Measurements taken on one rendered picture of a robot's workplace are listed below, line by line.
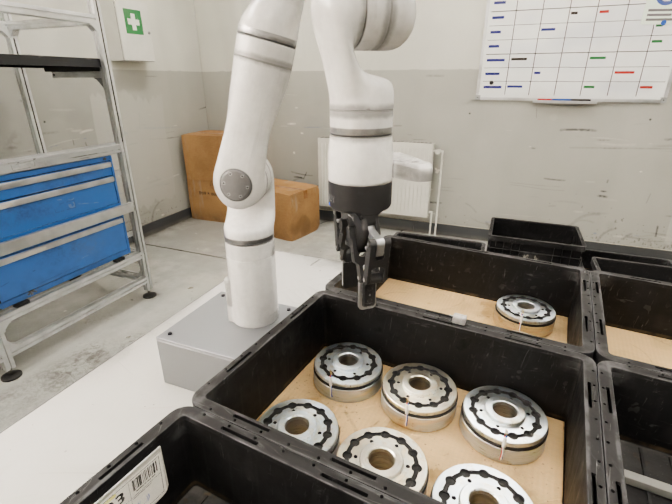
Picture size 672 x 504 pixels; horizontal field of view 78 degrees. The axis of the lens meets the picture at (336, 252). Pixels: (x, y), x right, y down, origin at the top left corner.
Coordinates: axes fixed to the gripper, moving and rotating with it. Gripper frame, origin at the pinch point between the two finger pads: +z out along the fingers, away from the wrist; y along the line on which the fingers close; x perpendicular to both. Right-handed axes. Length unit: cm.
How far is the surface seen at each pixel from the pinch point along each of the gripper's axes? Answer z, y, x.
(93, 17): -53, -206, -59
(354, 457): 14.6, 12.8, -4.9
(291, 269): 30, -73, 5
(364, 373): 14.5, -0.3, 1.4
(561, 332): 17.5, -3.5, 40.8
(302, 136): 23, -338, 72
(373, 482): 7.4, 21.7, -6.5
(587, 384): 7.5, 17.4, 21.6
